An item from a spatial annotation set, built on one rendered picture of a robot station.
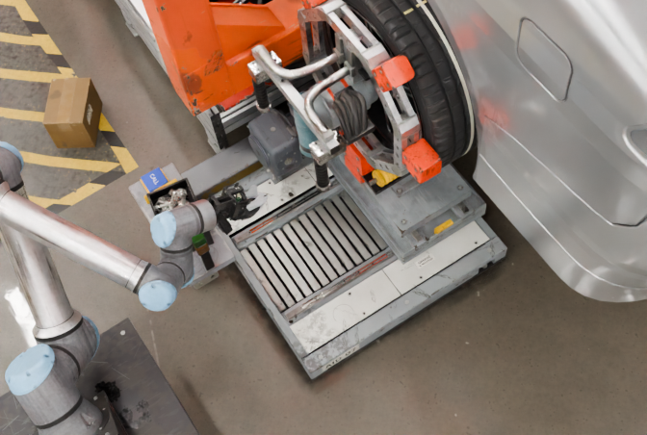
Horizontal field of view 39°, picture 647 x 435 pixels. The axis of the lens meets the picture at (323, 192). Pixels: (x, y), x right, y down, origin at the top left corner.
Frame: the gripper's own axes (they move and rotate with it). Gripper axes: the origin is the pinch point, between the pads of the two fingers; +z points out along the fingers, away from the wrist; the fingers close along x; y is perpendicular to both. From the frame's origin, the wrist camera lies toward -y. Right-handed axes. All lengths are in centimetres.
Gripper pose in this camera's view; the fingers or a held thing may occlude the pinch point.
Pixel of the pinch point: (263, 198)
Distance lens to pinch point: 274.1
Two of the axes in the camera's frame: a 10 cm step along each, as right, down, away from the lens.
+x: -5.9, -6.8, 4.3
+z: 7.5, -2.8, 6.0
